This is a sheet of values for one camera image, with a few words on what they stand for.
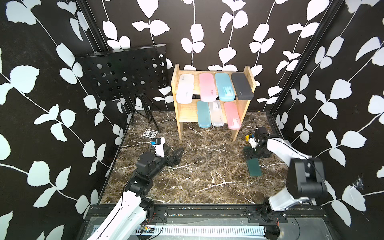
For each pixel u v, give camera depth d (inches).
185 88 28.3
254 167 35.2
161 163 25.5
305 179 17.9
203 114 35.5
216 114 35.8
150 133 41.0
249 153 32.3
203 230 27.6
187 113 36.0
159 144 25.9
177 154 26.0
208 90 27.2
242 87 29.1
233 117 34.0
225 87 27.6
